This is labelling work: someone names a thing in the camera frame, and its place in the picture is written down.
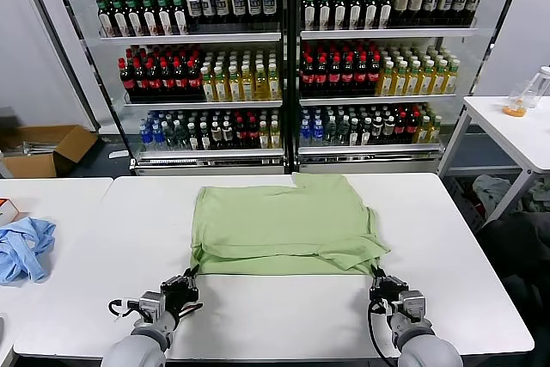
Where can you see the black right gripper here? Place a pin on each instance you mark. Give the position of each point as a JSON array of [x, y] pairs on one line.
[[386, 289]]

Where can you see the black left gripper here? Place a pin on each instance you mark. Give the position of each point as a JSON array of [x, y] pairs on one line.
[[178, 294]]

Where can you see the light green printed t-shirt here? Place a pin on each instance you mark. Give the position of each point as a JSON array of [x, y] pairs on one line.
[[279, 221]]

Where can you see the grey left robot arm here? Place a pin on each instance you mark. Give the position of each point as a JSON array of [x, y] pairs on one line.
[[137, 350]]

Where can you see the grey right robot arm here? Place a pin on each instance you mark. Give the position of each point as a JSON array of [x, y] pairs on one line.
[[429, 350]]

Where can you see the small dark white label bottle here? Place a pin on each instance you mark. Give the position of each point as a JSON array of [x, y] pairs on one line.
[[389, 130], [228, 136], [193, 137], [216, 136], [365, 134], [377, 130], [205, 137], [353, 134]]

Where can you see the clear green water bottle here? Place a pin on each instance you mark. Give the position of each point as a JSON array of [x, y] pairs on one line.
[[170, 136], [330, 132], [342, 132], [182, 136]]

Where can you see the small white flat object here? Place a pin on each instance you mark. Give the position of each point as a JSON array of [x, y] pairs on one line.
[[119, 154]]

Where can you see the grey cloth pile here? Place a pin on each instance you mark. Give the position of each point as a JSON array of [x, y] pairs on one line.
[[494, 191]]

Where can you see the blue label water bottle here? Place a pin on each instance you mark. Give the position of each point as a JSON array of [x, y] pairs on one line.
[[317, 132], [146, 136], [305, 132], [158, 136]]

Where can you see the small red cap cola bottle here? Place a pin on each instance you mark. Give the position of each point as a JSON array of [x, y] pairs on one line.
[[253, 135], [412, 128], [241, 135], [400, 128]]

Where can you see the person in black clothing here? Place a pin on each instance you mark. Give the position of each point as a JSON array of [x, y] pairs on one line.
[[524, 246]]

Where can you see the small yellow tea bottle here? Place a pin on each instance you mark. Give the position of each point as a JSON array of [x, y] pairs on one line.
[[423, 131], [264, 136], [275, 136], [435, 130]]

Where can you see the crumpled light blue cloth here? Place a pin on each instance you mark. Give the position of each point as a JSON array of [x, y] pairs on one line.
[[26, 251]]

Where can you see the dark mixed cloth pile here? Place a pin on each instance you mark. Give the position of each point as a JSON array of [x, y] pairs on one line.
[[539, 197]]

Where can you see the open cardboard box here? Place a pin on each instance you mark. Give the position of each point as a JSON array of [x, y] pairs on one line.
[[69, 143]]

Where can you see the white side table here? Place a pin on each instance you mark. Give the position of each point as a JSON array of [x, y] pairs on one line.
[[507, 135]]

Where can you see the yellow tea bottle white cap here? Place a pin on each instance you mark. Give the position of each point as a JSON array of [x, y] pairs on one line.
[[413, 81], [208, 87], [221, 87], [273, 86], [426, 80], [400, 81], [234, 87], [248, 87], [450, 79], [387, 81], [439, 80], [261, 87]]

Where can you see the orange and white box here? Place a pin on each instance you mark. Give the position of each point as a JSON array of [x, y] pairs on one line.
[[10, 212]]

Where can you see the grey metal parts bundle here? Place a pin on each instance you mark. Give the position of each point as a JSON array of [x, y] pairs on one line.
[[38, 148]]

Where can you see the clear cup orange contents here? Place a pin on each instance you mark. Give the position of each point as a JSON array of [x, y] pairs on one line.
[[514, 110]]

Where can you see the glass door beverage cabinet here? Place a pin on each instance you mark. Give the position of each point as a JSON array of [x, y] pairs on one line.
[[193, 38]]

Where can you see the beverage shelf with bottles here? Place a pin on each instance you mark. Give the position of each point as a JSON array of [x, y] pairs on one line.
[[386, 33]]

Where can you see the clear bottle white cap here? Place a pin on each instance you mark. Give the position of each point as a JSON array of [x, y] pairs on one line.
[[539, 87]]

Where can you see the green cap white label bottle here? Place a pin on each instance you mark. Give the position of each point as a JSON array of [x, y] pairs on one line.
[[370, 11], [165, 17], [150, 18], [340, 12], [120, 19], [180, 16], [135, 19], [324, 12], [309, 12], [105, 19], [355, 11], [386, 11]]

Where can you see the dark bottle blue white label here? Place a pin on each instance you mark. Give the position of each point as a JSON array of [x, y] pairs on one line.
[[194, 7], [239, 6], [254, 5], [221, 6], [269, 5], [208, 7]]

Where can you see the dark bottle beige label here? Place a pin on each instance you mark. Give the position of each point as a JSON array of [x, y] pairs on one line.
[[401, 2], [416, 2], [460, 1], [446, 1], [474, 0], [431, 1]]

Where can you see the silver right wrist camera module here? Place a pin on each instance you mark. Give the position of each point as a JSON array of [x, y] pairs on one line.
[[411, 304]]

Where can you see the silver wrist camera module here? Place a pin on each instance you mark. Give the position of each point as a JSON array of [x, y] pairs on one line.
[[151, 304], [411, 304]]

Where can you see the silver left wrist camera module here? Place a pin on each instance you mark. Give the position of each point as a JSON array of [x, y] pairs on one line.
[[151, 304]]

